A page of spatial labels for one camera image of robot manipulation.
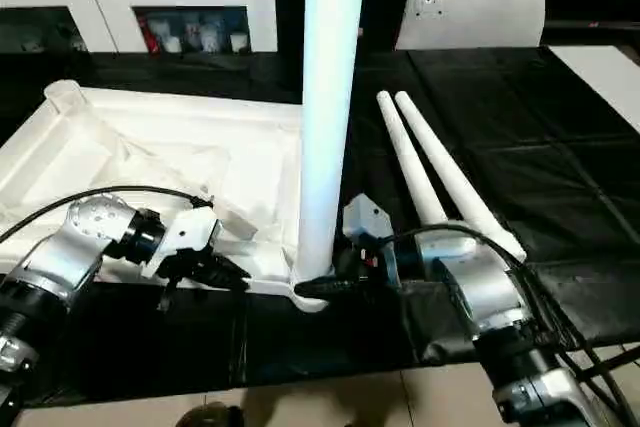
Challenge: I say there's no white plastic table top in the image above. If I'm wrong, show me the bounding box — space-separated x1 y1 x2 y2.
0 79 335 314

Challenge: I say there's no dark robot left foot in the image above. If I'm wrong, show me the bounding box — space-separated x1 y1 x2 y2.
178 403 247 427

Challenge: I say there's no red packet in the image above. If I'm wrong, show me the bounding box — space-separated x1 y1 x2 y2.
144 16 162 53

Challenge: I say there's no white chair back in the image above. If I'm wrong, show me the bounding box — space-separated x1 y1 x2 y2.
394 0 547 51

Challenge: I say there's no white table leg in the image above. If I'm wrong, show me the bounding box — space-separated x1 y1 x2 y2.
294 0 370 282
375 89 450 227
394 90 528 263

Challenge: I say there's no white jar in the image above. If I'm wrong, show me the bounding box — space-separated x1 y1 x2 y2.
201 24 222 53

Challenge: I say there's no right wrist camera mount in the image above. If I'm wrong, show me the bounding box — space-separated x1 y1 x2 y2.
342 193 401 289

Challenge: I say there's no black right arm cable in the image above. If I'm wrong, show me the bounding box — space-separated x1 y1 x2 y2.
384 224 640 427

